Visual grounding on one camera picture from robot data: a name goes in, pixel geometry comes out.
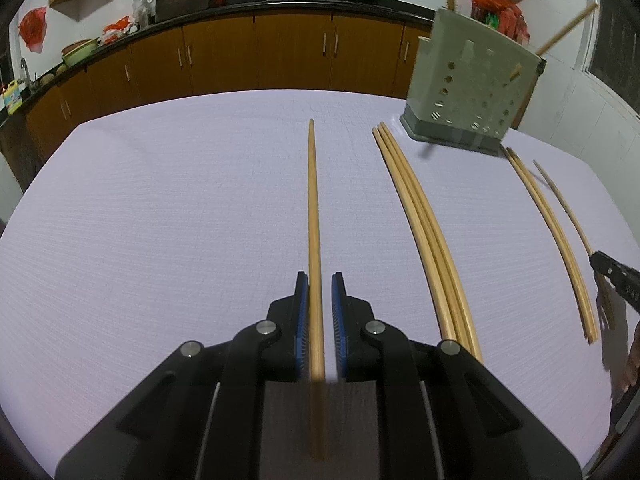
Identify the red and white bag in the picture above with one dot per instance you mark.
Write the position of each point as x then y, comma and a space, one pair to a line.
117, 30

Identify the person's right hand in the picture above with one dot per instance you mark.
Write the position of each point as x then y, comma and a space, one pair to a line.
631, 365

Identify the green basin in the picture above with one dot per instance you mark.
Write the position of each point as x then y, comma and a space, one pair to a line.
79, 54

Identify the clear plastic bag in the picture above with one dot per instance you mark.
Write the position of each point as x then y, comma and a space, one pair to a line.
143, 10

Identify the brown wooden base cabinets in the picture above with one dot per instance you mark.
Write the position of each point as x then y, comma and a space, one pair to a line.
290, 55

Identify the yellow oil bottle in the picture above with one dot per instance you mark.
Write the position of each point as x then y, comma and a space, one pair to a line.
12, 97

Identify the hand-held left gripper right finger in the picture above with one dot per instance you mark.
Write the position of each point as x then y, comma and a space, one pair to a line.
339, 325

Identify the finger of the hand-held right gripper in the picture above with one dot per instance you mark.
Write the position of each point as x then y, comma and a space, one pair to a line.
615, 275

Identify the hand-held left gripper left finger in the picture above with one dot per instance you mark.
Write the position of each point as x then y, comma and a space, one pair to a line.
301, 320

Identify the black kitchen countertop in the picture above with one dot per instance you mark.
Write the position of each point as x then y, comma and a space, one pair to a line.
300, 6

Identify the grey perforated chopstick holder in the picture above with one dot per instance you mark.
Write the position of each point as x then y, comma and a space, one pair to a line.
465, 85

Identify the dark glass window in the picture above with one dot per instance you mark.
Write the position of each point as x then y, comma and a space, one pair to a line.
617, 50

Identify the red plastic bag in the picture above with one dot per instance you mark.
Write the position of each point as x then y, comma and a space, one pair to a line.
32, 30

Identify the metal faucet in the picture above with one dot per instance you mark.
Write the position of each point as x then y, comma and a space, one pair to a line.
24, 72

